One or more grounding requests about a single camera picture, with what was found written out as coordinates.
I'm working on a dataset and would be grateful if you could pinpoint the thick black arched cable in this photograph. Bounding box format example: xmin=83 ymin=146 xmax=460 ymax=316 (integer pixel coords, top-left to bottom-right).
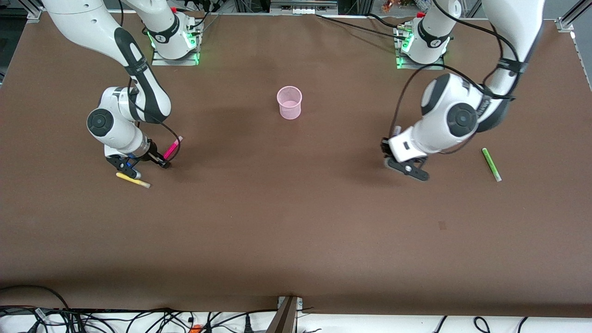
xmin=0 ymin=284 xmax=71 ymax=310

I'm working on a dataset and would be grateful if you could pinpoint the short black base cable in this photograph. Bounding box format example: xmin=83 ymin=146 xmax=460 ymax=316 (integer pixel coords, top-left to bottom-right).
xmin=367 ymin=13 xmax=407 ymax=28

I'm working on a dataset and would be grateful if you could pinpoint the orange background clutter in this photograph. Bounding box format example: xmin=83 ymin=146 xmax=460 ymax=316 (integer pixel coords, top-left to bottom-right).
xmin=382 ymin=0 xmax=417 ymax=12

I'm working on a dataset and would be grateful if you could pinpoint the silver table edge bracket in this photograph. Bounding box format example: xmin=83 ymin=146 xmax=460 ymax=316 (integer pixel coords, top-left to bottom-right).
xmin=277 ymin=296 xmax=304 ymax=311

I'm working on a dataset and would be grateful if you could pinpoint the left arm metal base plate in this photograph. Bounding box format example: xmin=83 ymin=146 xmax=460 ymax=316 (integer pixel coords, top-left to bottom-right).
xmin=395 ymin=25 xmax=445 ymax=70

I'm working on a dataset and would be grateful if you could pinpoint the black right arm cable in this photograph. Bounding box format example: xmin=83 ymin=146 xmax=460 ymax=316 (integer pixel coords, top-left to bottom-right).
xmin=126 ymin=76 xmax=182 ymax=163

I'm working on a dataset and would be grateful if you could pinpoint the pink mesh pen holder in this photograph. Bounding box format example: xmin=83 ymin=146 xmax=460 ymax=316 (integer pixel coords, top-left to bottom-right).
xmin=277 ymin=86 xmax=303 ymax=120

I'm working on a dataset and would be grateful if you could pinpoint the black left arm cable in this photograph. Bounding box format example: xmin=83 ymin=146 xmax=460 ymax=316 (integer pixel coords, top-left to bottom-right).
xmin=395 ymin=0 xmax=529 ymax=155

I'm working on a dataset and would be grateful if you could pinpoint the yellow marker pen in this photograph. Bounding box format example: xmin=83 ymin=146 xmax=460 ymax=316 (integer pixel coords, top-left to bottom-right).
xmin=116 ymin=172 xmax=152 ymax=189

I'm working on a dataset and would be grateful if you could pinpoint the long black base cable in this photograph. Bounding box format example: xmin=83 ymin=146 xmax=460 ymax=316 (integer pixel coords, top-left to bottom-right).
xmin=315 ymin=14 xmax=410 ymax=38

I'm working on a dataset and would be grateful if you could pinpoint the grey metal box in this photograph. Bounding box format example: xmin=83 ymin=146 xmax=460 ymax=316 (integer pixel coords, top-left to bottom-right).
xmin=270 ymin=0 xmax=339 ymax=15

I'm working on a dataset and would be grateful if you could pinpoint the aluminium frame profile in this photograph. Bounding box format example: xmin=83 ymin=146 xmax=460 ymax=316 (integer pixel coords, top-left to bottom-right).
xmin=18 ymin=0 xmax=44 ymax=22
xmin=557 ymin=0 xmax=592 ymax=33

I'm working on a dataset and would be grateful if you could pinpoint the dark metal post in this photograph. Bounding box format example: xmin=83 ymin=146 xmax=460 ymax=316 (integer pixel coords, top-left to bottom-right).
xmin=266 ymin=297 xmax=299 ymax=333

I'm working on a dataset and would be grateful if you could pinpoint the brown table cover sheet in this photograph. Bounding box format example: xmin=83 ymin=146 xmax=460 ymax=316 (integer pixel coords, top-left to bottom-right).
xmin=0 ymin=10 xmax=592 ymax=319

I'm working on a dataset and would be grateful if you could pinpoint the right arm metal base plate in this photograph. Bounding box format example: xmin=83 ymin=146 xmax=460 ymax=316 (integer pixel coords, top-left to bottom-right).
xmin=152 ymin=28 xmax=200 ymax=66

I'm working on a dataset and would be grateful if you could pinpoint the pink marker pen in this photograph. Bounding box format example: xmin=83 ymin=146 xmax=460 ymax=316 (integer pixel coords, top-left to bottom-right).
xmin=162 ymin=136 xmax=184 ymax=160

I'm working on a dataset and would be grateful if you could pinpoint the green marker pen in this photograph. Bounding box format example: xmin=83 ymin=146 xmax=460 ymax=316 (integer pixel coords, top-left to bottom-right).
xmin=481 ymin=148 xmax=502 ymax=182

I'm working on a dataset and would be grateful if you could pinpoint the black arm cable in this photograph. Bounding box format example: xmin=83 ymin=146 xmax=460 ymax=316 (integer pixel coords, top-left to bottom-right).
xmin=395 ymin=0 xmax=529 ymax=155
xmin=126 ymin=76 xmax=182 ymax=163

